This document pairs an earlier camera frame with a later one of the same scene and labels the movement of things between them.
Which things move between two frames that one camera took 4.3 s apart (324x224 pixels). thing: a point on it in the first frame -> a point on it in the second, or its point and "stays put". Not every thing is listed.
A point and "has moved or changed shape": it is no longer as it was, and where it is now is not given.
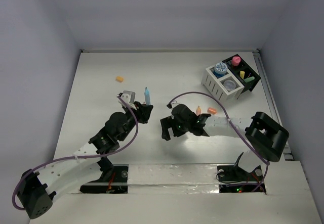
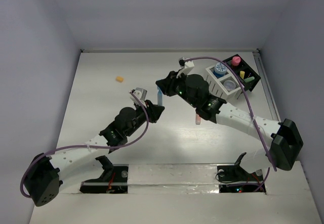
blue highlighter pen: (147, 94) has moved or changed shape
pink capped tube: (236, 60) stays put
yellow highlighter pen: (242, 74) stays put
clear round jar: (230, 85) stays put
